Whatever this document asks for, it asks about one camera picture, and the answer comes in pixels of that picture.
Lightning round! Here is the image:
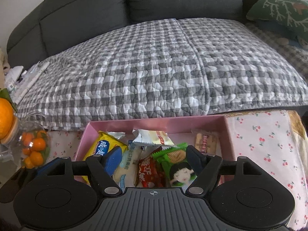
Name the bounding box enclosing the yellow snack packet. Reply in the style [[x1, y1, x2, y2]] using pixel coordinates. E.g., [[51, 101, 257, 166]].
[[83, 131, 128, 176]]

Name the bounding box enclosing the green cartoon-girl snack packet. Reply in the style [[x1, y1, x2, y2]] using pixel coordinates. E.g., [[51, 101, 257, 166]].
[[152, 143, 197, 191]]

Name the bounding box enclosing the orange and white snack packet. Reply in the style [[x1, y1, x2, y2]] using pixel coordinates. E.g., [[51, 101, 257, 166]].
[[133, 129, 175, 147]]

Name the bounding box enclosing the brown cookie packet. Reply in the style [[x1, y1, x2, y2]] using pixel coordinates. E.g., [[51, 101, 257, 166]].
[[195, 132, 218, 155]]

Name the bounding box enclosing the glass jar of small oranges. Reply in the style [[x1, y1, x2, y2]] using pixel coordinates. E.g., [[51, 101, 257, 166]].
[[1, 112, 50, 168]]

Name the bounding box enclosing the pink open cardboard box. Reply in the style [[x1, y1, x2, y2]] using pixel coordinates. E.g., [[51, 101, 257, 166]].
[[75, 115, 236, 191]]

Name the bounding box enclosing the red snack packet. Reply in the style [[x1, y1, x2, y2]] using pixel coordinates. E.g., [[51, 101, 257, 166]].
[[138, 147, 166, 188]]

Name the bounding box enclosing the large orange fruit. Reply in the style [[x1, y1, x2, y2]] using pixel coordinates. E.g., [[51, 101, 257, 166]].
[[0, 98, 14, 139]]

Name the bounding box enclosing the grey checkered quilted blanket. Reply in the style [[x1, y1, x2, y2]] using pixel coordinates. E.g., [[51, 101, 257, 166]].
[[17, 18, 307, 130]]

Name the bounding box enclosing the dark grey sofa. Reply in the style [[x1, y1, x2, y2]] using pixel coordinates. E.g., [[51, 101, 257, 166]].
[[7, 0, 257, 68]]

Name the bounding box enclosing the green patterned cushion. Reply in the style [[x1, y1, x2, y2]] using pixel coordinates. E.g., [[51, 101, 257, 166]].
[[246, 0, 307, 41]]

